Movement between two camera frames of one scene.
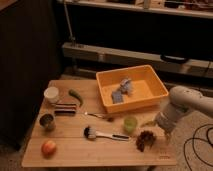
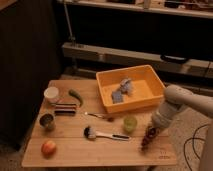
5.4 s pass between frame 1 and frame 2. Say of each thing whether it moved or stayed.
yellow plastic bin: stayed
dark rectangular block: stayed
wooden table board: stayed
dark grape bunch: moved
